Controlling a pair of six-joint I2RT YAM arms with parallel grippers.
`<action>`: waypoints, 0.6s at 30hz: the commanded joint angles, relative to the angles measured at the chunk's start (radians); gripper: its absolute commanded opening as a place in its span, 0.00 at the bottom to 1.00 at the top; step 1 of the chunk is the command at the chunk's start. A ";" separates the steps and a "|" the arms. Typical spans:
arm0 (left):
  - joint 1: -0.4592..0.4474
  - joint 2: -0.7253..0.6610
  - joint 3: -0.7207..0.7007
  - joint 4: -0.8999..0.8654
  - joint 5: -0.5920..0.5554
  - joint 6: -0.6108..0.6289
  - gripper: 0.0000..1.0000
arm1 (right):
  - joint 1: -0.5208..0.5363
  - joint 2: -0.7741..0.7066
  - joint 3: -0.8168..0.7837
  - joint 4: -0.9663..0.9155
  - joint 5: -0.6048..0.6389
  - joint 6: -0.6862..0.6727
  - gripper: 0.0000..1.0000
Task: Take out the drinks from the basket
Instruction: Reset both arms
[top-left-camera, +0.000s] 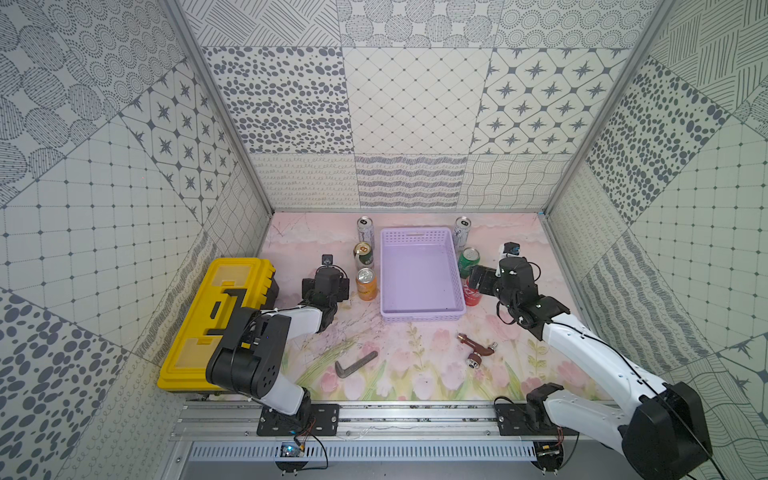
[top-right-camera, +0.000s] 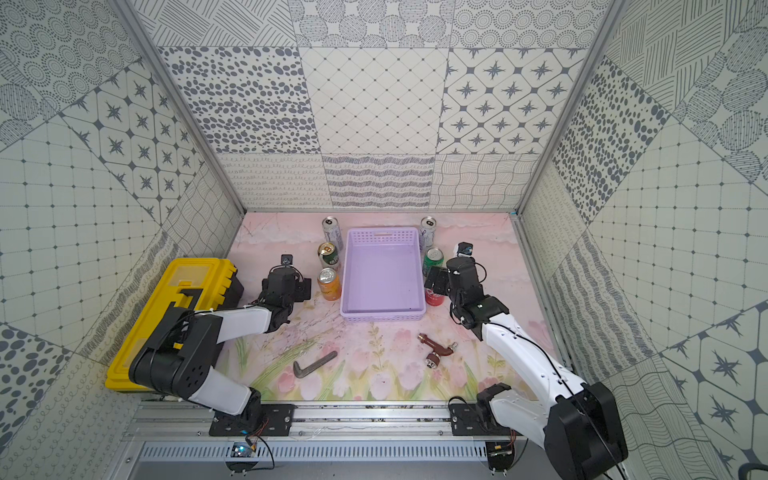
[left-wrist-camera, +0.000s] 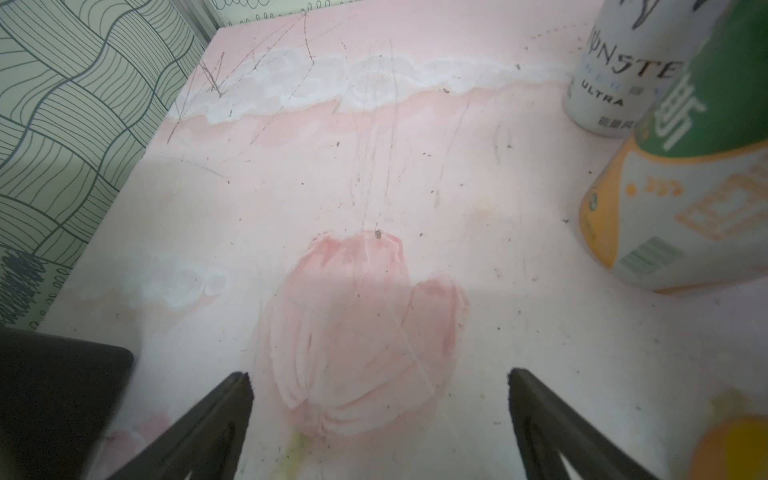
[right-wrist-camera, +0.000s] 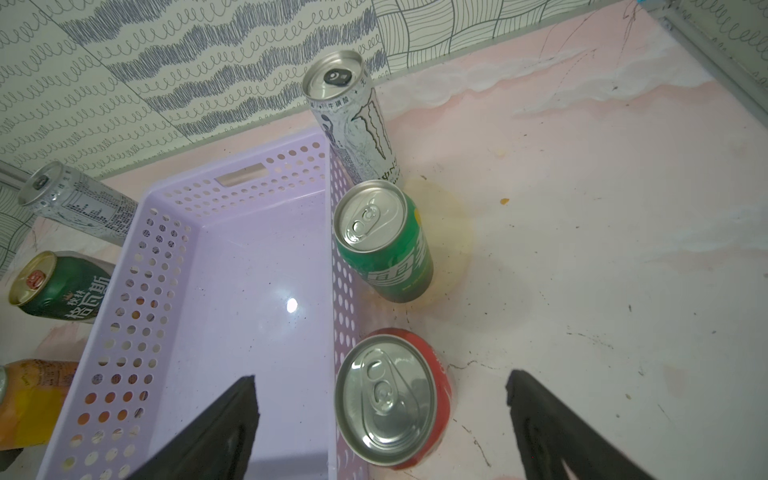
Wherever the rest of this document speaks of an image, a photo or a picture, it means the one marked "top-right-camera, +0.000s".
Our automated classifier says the red cola can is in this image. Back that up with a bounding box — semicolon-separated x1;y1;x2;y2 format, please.
425;289;445;306

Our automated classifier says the purple plastic basket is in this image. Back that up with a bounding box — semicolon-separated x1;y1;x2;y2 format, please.
340;226;426;322

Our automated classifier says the grey hex key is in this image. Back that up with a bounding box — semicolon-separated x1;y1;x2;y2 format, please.
292;351;338;379

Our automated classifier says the silver can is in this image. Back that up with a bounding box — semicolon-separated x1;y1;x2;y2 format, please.
322;216;344;250
419;216;437;252

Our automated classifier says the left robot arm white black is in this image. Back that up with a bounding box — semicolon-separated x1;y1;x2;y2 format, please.
128;264;312;429

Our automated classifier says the aluminium mounting rail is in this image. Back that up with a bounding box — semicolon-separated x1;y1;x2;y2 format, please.
123;396;566;441

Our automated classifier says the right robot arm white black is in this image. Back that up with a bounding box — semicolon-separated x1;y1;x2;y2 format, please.
425;256;629;479

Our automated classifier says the left green circuit board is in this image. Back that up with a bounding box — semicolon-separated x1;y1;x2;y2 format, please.
225;442;258;474

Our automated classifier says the right black connector box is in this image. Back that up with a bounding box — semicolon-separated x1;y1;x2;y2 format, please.
485;442;516;474

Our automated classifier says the dark red metal tool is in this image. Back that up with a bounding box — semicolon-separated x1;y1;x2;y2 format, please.
417;333;458;369

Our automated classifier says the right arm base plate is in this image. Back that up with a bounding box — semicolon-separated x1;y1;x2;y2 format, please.
448;401;522;437

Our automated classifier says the white vent grille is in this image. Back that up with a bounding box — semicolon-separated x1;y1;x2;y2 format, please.
140;440;486;463

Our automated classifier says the green soda can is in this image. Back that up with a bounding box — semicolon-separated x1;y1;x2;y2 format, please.
422;247;444;277

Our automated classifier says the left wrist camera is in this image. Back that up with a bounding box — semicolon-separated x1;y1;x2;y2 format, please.
280;254;294;268

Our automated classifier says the yellow black toolbox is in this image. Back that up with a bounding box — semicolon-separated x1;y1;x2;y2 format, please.
105;258;244;393

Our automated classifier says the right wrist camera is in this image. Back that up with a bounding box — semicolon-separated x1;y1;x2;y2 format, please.
456;242;473;257

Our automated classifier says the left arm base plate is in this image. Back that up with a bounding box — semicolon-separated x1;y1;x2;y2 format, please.
208;403;296;437

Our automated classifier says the dark green gold-top can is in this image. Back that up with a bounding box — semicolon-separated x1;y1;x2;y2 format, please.
317;242;340;270

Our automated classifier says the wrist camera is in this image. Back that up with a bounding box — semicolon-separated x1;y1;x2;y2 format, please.
280;254;294;268
456;242;473;257

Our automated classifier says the orange soda can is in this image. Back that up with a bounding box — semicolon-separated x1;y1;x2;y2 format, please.
317;267;342;301

